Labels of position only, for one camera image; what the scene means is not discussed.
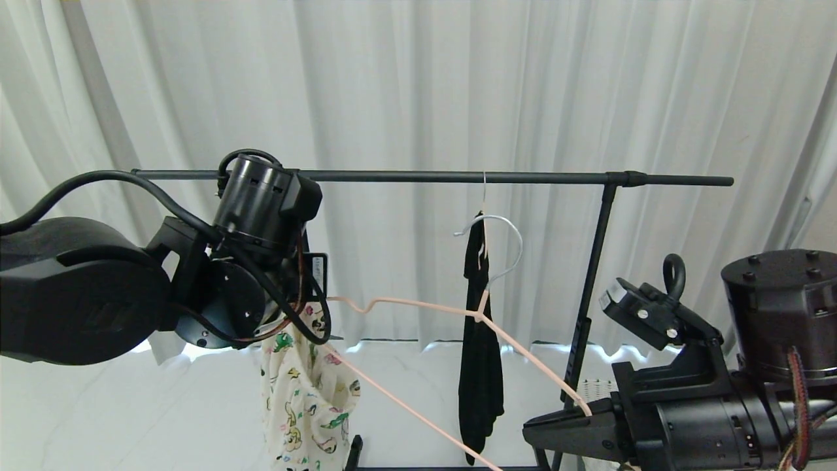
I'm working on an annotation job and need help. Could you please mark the white curtain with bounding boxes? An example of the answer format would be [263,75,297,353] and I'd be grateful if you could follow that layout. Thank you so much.
[0,0,837,364]

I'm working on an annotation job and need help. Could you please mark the black clothes rack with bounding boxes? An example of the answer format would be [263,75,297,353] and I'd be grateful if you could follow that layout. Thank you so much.
[131,169,734,471]

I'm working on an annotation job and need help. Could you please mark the cream printed garment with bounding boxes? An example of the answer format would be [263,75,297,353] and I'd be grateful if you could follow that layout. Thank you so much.
[260,302,362,471]

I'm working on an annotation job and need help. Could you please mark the pink clothes hanger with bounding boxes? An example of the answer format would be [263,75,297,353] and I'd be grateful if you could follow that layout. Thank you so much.
[475,171,491,271]
[324,215,594,471]

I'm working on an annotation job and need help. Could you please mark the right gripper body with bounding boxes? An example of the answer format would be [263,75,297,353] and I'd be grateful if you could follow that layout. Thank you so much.
[611,379,787,471]

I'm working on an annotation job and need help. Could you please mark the white laundry basket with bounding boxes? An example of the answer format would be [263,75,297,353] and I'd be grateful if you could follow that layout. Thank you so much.
[579,377,621,406]

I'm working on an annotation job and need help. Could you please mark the black garment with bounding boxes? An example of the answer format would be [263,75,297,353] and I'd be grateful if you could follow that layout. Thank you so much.
[457,213,506,466]

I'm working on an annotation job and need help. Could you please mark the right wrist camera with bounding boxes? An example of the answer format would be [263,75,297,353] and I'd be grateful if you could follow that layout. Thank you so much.
[598,277,725,396]

